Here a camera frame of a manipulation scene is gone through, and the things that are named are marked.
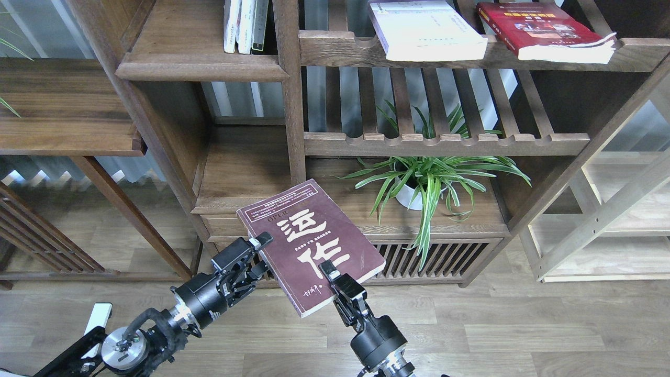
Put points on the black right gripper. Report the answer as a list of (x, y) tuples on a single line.
[(378, 344)]

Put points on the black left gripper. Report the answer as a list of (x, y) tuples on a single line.
[(204, 298)]

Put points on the maroon book white characters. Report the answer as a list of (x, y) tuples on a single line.
[(307, 228)]

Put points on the red book with photos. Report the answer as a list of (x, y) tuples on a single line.
[(543, 31)]

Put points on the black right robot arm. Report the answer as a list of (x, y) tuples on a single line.
[(378, 344)]

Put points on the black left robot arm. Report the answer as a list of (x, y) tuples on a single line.
[(155, 336)]

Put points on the light wooden shelf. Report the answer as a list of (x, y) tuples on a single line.
[(621, 233)]

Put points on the white plant pot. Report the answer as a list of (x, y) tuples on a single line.
[(408, 196)]

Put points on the green spider plant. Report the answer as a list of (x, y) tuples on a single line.
[(429, 179)]

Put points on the dark wooden bookshelf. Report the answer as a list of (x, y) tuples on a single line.
[(231, 129)]

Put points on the white metal bar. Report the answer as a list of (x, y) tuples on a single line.
[(100, 315)]

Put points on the white upright book middle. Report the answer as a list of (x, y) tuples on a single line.
[(245, 26)]

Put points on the white upright book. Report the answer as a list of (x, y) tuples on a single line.
[(232, 12), (245, 26)]

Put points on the dark green upright book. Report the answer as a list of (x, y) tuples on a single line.
[(260, 22)]

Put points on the dark slatted wooden rack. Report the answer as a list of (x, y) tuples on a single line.
[(35, 236)]

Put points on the white lavender book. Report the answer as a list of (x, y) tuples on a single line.
[(425, 31)]

